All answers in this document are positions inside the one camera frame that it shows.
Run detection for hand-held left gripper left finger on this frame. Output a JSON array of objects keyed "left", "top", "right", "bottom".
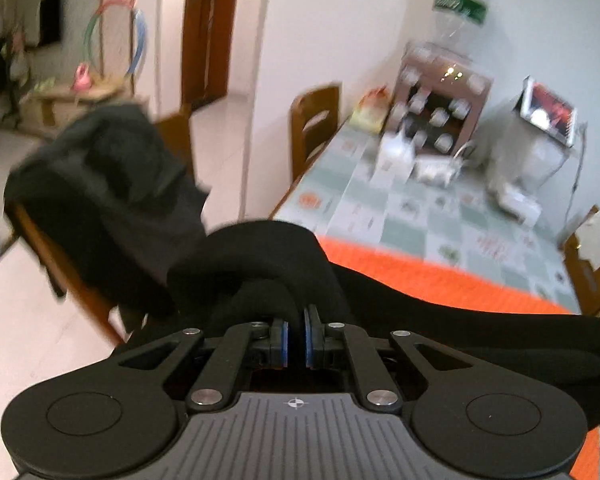
[{"left": 111, "top": 317, "right": 292, "bottom": 413}]

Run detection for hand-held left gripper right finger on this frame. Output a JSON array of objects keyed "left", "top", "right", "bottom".
[{"left": 302, "top": 305, "right": 486, "bottom": 413}]

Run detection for black pants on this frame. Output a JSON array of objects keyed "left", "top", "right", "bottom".
[{"left": 167, "top": 220, "right": 600, "bottom": 431}]

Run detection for dark grey clothes pile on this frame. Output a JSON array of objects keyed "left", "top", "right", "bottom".
[{"left": 2, "top": 102, "right": 213, "bottom": 311}]

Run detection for orange patterned mat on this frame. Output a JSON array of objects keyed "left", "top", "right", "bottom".
[{"left": 312, "top": 237, "right": 600, "bottom": 480}]

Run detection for green checkered tablecloth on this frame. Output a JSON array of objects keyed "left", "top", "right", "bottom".
[{"left": 272, "top": 115, "right": 583, "bottom": 313}]

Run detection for white tissue box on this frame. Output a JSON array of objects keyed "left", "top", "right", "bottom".
[{"left": 372, "top": 130, "right": 416, "bottom": 186}]

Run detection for wooden chair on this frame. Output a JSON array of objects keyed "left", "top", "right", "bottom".
[
  {"left": 270, "top": 82, "right": 343, "bottom": 221},
  {"left": 152, "top": 105, "right": 196, "bottom": 181},
  {"left": 7, "top": 200, "right": 131, "bottom": 346},
  {"left": 562, "top": 205, "right": 600, "bottom": 321}
]

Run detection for white power strip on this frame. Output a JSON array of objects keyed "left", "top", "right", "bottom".
[{"left": 412, "top": 157, "right": 458, "bottom": 186}]

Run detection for pale yellow box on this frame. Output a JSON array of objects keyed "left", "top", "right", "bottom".
[{"left": 350, "top": 110, "right": 387, "bottom": 134}]

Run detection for white appliance base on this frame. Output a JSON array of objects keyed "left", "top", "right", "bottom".
[{"left": 495, "top": 185, "right": 543, "bottom": 226}]

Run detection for pink snack bag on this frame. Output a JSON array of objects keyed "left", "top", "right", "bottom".
[{"left": 352, "top": 87, "right": 393, "bottom": 118}]

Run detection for plastic-covered white appliance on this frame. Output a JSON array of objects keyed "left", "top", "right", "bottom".
[{"left": 482, "top": 100, "right": 576, "bottom": 196}]

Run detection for water dispenser with stickers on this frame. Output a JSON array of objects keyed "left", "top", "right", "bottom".
[{"left": 382, "top": 42, "right": 496, "bottom": 156}]

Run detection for brown wooden door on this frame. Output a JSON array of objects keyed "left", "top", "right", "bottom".
[{"left": 182, "top": 0, "right": 243, "bottom": 111}]

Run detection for pink toy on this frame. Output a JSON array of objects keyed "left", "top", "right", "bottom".
[{"left": 72, "top": 62, "right": 92, "bottom": 92}]

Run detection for small wooden table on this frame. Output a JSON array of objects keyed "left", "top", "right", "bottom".
[{"left": 20, "top": 77, "right": 126, "bottom": 126}]

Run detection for tablet with lit screen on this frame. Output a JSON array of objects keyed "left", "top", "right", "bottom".
[{"left": 517, "top": 77, "right": 581, "bottom": 148}]

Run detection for colourful hula hoop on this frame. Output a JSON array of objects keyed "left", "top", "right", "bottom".
[{"left": 82, "top": 0, "right": 148, "bottom": 78}]

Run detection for clear water bottle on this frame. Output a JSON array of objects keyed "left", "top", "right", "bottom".
[{"left": 427, "top": 0, "right": 496, "bottom": 56}]

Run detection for white power cable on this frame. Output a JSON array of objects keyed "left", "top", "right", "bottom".
[{"left": 452, "top": 140, "right": 481, "bottom": 167}]

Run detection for thin grey cable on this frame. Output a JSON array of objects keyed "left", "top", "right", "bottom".
[{"left": 567, "top": 125, "right": 588, "bottom": 226}]

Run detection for black wall television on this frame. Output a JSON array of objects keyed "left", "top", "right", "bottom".
[{"left": 39, "top": 0, "right": 63, "bottom": 48}]

